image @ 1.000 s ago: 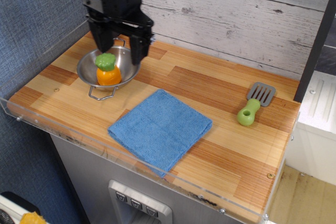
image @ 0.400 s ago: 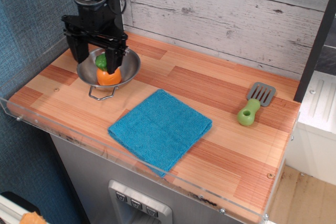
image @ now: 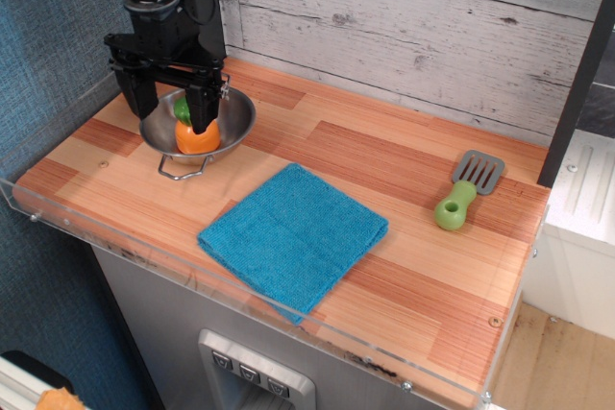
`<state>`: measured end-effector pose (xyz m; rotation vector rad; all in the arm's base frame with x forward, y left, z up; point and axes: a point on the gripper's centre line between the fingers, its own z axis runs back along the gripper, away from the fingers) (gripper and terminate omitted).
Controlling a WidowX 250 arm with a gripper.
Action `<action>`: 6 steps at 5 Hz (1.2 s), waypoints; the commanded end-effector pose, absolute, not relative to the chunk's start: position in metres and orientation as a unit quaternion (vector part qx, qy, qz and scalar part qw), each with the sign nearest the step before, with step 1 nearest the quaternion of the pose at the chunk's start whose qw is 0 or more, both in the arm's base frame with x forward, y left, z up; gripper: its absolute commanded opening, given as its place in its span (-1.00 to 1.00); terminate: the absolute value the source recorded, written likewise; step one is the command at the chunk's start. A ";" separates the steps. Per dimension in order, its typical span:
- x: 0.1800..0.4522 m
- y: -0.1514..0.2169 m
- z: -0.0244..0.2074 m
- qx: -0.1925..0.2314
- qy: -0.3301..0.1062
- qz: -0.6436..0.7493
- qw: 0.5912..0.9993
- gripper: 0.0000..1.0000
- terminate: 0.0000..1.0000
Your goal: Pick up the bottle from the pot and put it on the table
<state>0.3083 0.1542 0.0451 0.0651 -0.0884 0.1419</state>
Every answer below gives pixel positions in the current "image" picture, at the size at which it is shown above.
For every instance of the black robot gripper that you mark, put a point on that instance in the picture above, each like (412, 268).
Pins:
(163, 47)

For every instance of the orange green carrot saltshaker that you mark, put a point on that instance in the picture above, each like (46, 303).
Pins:
(188, 141)

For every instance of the stainless steel bowl with handles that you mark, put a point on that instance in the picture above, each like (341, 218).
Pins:
(236, 118)

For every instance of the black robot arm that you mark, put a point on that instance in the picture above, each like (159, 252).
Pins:
(175, 42)

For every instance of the blue folded cloth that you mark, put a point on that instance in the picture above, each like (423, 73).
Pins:
(293, 239)

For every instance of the grey toy fridge cabinet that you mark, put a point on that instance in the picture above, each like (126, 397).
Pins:
(165, 318)

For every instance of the silver dispenser button panel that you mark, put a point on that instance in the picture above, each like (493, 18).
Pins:
(240, 378)

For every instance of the orange yellow object bottom left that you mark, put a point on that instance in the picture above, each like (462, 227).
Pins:
(59, 399)

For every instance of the white toy sink counter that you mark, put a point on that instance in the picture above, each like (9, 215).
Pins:
(571, 273)

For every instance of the grey spatula with green handle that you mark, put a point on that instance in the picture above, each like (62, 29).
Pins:
(476, 174)

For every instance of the dark vertical post right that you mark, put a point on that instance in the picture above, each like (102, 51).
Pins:
(587, 69)

